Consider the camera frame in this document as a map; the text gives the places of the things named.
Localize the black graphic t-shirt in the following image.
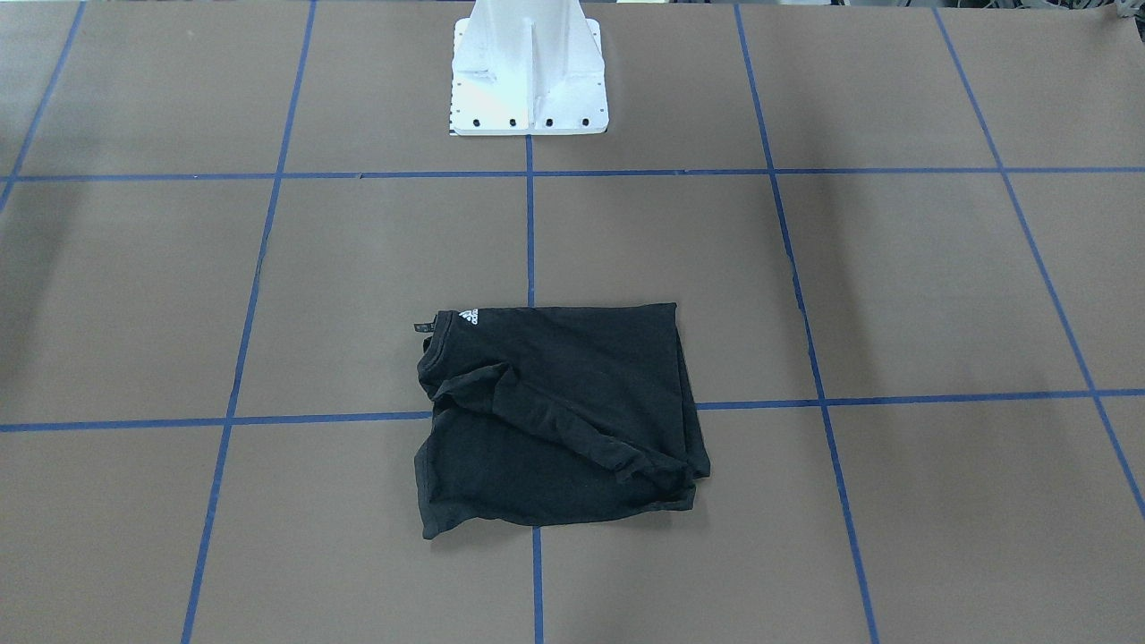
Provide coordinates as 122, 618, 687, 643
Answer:
413, 303, 712, 539

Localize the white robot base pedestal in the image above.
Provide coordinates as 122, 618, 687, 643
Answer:
449, 1, 609, 136

